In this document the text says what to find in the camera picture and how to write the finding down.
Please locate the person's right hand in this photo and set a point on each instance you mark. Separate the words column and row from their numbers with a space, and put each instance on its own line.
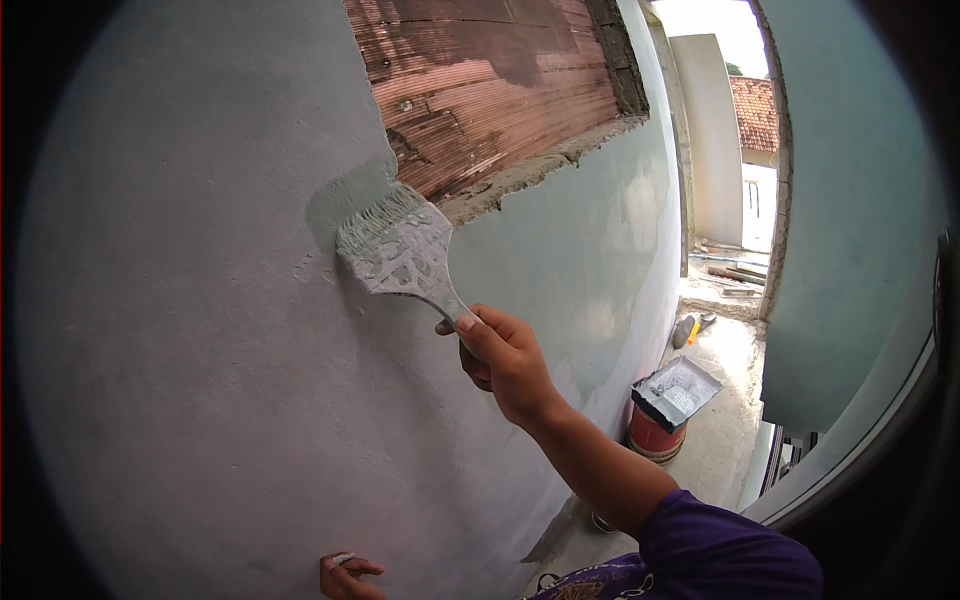
column 514, row 367

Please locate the person's left hand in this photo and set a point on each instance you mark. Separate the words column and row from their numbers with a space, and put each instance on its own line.
column 341, row 583

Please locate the person's left fingers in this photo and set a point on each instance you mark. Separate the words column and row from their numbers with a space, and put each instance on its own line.
column 366, row 568

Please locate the small white stub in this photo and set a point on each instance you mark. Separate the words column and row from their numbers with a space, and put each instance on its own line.
column 344, row 559

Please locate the wide paint-covered paintbrush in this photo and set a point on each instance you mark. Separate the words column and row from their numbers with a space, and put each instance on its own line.
column 397, row 247

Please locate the small round can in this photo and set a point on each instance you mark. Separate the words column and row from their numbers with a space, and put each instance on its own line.
column 603, row 523

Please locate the red paint bucket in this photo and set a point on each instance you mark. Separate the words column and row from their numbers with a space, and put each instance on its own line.
column 651, row 439

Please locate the person's body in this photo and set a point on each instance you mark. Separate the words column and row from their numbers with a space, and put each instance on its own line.
column 712, row 555

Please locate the grey paint tray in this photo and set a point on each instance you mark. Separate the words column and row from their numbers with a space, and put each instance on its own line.
column 675, row 390

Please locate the pile of wood planks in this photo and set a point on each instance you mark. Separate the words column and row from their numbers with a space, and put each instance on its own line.
column 739, row 276

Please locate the exposed red brick patch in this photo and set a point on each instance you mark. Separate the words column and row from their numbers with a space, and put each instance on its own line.
column 487, row 82

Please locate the black metal railing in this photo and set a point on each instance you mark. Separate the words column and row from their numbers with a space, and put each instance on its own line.
column 752, row 199

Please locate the white concrete column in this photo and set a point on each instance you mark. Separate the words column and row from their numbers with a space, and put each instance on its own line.
column 709, row 142

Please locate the red tiled roof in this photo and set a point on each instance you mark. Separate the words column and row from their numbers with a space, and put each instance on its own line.
column 754, row 112

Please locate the dark metal frame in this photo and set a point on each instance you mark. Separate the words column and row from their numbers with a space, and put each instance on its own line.
column 787, row 454

